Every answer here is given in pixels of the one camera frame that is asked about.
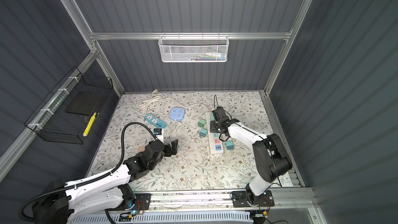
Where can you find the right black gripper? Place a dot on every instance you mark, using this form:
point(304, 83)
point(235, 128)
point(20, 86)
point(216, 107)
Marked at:
point(213, 126)

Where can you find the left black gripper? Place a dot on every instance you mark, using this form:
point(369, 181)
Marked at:
point(174, 147)

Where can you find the teal plug adapter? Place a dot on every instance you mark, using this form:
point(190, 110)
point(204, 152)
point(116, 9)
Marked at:
point(203, 132)
point(229, 145)

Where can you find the green plug adapter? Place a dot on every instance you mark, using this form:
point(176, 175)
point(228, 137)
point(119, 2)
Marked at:
point(202, 123)
point(211, 117)

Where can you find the long white power strip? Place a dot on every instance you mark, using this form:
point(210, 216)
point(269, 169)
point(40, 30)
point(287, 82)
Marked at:
point(215, 145)

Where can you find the blue square power socket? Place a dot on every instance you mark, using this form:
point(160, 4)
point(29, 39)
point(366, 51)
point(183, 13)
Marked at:
point(177, 114)

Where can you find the teal small power strip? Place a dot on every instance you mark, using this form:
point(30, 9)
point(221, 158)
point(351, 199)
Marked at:
point(156, 122)

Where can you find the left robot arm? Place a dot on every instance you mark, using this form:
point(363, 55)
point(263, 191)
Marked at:
point(54, 209)

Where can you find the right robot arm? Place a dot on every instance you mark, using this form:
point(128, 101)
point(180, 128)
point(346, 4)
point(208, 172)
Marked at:
point(271, 158)

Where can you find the pens in white basket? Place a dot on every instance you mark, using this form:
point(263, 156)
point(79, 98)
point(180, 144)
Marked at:
point(209, 56)

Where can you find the yellow marker pen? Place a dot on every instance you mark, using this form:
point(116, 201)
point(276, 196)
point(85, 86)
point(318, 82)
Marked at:
point(89, 125)

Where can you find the white vented cover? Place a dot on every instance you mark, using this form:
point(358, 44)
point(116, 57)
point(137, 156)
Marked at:
point(204, 217)

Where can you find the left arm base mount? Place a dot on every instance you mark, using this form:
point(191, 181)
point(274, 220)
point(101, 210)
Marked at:
point(139, 202)

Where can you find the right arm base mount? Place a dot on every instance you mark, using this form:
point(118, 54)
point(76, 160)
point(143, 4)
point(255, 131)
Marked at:
point(242, 199)

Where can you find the white wire basket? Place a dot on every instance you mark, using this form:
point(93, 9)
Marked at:
point(173, 49)

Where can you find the black wire basket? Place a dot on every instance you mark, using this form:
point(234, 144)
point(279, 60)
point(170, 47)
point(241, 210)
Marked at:
point(65, 116)

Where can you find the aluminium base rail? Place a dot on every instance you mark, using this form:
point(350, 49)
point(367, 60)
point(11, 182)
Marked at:
point(192, 200)

